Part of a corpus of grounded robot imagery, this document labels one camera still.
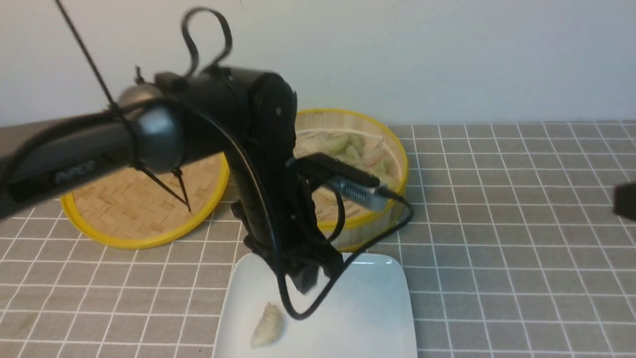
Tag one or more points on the grey checked tablecloth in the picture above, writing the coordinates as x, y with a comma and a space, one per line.
514, 251

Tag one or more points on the white steamed dumpling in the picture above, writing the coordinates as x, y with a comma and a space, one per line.
269, 328

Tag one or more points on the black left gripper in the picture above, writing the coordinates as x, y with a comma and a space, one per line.
286, 236

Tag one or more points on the green dumpling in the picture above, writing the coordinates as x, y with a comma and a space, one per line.
357, 140
334, 145

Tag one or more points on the yellow rimmed bamboo steamer lid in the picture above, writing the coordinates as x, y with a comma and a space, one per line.
127, 210

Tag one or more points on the green dumpling back right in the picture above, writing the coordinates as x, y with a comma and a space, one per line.
357, 140

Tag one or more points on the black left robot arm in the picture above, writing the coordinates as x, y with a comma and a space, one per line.
158, 127

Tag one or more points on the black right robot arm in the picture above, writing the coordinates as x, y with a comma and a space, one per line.
624, 200

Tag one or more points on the yellow rimmed bamboo steamer basket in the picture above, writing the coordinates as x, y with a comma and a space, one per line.
384, 156

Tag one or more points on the green dumpling back centre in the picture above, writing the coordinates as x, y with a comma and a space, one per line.
334, 145

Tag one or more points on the white square plate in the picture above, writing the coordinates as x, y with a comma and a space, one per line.
368, 314

